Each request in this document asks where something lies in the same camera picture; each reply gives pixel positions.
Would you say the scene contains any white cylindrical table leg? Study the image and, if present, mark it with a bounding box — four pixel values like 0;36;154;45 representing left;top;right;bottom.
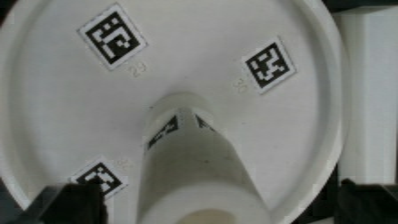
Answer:
138;106;274;224

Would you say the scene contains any white round table top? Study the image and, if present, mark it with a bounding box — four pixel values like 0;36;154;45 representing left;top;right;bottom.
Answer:
0;0;345;224

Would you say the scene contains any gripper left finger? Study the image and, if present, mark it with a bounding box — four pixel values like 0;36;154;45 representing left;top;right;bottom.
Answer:
22;181;109;224

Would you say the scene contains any white right fence block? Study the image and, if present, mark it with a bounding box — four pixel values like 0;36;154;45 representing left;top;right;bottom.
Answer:
337;4;398;184

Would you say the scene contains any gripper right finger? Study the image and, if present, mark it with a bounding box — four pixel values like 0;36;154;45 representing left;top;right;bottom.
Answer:
337;179;398;224

